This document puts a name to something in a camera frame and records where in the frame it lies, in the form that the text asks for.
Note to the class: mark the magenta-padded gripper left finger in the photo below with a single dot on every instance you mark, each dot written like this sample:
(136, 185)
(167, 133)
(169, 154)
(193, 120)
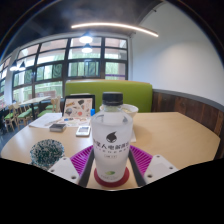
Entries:
(63, 168)

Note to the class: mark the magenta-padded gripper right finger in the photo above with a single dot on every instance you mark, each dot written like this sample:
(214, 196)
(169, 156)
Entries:
(161, 166)

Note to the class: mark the clear black-capped water bottle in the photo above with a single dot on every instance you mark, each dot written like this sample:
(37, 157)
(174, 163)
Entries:
(111, 140)

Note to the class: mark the green speckled ceramic mug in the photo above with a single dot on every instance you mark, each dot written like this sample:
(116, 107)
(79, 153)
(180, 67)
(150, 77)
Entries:
(46, 153)

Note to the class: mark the small dark box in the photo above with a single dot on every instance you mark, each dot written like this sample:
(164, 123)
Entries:
(57, 127)

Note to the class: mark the white paper sheets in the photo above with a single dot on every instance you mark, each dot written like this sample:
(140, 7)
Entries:
(43, 120)

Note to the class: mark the small blue-capped item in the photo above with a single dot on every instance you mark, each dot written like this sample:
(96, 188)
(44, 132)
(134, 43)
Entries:
(92, 112)

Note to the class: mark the white ceramic bowl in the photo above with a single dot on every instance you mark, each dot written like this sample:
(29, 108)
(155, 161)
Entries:
(132, 110)

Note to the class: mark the wooden chairs with green seats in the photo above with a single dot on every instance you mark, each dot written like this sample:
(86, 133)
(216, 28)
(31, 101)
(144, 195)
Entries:
(24, 113)

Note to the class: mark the green upholstered booth backrest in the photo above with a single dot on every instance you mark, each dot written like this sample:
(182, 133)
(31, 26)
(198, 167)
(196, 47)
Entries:
(140, 95)

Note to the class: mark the light wooden dining table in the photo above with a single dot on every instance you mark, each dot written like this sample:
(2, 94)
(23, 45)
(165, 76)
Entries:
(33, 99)

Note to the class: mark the black pendant lamps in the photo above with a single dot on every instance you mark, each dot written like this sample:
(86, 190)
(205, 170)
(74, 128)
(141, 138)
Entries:
(86, 38)

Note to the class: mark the curved linear ceiling light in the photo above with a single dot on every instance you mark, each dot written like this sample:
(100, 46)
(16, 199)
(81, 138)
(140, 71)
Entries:
(120, 26)

